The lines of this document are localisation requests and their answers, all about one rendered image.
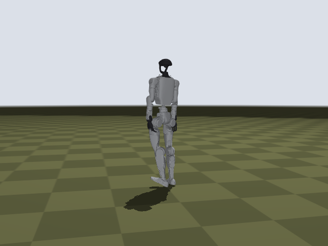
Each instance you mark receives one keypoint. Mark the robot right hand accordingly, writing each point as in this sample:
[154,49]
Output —
[175,127]

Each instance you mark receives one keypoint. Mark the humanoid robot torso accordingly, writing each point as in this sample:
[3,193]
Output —
[164,94]

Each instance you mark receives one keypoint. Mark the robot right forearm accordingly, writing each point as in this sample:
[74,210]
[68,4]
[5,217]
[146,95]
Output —
[173,109]

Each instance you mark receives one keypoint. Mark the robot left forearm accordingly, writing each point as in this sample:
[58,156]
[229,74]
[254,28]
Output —
[149,107]

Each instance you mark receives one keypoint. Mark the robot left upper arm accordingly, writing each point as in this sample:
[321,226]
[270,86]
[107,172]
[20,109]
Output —
[152,87]

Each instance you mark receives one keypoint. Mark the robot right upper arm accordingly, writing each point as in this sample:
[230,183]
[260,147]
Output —
[175,98]

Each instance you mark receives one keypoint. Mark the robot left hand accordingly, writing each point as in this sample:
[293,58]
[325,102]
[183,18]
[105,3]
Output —
[150,125]

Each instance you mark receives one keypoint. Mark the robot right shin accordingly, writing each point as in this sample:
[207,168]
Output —
[170,164]

